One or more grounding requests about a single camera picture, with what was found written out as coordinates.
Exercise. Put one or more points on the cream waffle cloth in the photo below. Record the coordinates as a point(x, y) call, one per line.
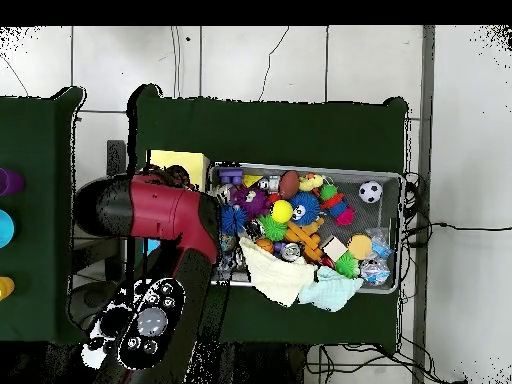
point(276, 276)

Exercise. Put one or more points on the mint green cloth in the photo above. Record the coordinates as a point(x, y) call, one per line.
point(332, 292)

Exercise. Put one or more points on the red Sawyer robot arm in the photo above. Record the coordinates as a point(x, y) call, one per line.
point(168, 212)

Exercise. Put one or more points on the wooden box with three holes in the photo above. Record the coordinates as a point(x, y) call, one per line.
point(196, 162)

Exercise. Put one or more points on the shallow mesh bin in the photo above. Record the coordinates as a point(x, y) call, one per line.
point(380, 288)

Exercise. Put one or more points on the purple spiky monster toy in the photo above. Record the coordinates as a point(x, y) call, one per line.
point(252, 200)

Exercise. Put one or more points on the blue spiky rubber ball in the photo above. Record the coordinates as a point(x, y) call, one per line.
point(236, 220)
point(308, 208)

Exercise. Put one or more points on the yellow smiley ball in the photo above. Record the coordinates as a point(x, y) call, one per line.
point(281, 211)

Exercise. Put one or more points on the brown toy football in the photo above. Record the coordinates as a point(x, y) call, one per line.
point(288, 184)

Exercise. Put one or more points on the multicolour spiky caterpillar toy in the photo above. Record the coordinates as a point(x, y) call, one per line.
point(338, 206)

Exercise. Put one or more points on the dark green table cloth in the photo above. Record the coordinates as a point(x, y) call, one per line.
point(280, 132)

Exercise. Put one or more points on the plain wooden cube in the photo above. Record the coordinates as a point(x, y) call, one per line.
point(335, 248)

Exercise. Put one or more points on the toy hamburger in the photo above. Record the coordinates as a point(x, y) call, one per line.
point(360, 246)

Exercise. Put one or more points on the black and white soccer ball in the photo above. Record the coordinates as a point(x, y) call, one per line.
point(370, 192)

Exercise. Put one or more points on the black stand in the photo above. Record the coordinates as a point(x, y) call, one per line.
point(116, 158)

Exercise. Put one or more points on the dark green side-table cloth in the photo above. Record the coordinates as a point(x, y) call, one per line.
point(36, 140)

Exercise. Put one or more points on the purple plastic cup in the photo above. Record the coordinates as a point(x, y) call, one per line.
point(11, 182)

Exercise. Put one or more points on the cyan plastic cup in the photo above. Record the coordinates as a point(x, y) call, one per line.
point(4, 227)

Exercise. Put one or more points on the yellow plastic cup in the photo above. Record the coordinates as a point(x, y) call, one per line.
point(6, 288)

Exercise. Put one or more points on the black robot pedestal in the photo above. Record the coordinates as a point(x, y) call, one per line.
point(272, 366)

